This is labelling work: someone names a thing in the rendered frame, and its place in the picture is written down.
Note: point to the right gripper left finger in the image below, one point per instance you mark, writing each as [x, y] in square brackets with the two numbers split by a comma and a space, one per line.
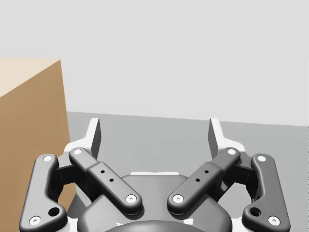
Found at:
[103, 178]

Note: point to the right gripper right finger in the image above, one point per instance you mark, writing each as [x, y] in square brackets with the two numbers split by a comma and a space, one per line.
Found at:
[205, 178]

